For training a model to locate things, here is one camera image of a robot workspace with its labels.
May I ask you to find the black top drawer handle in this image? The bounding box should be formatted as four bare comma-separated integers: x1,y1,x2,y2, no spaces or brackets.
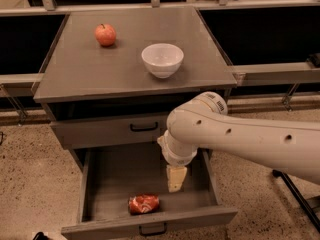
129,122,158,132

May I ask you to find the black metal leg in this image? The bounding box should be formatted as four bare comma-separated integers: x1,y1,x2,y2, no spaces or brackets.
272,170,320,233

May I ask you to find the open grey middle drawer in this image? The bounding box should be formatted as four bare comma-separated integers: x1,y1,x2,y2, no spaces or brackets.
62,142,237,240

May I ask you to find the black middle drawer handle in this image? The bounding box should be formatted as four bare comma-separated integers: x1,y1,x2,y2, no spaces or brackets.
139,222,167,237

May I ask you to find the crushed red coke can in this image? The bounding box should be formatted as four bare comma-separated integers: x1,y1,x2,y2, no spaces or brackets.
128,194,160,215

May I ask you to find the white ceramic bowl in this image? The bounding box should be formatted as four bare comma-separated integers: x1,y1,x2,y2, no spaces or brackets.
141,43,184,79

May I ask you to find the grey drawer cabinet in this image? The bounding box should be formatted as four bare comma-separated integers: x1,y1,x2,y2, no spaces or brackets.
32,6,238,172

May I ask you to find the grey side rail shelf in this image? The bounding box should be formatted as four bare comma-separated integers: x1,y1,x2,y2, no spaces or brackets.
231,62,320,86

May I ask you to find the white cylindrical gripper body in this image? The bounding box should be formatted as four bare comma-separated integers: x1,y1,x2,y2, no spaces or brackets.
157,130,197,167

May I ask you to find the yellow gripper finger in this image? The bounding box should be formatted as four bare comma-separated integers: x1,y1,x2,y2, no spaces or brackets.
166,165,187,193

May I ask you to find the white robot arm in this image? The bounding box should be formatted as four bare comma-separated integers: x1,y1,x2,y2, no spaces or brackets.
157,92,320,184

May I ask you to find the closed grey top drawer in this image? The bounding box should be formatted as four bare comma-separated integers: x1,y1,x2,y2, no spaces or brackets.
51,113,167,149

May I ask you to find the red apple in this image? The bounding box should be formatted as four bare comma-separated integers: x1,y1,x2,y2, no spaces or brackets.
95,24,116,47

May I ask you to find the grey left rail shelf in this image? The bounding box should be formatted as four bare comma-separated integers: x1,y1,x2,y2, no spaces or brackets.
0,73,44,97

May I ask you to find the black drawer handle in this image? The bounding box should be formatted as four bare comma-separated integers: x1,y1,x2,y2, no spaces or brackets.
139,222,167,237
129,122,158,132

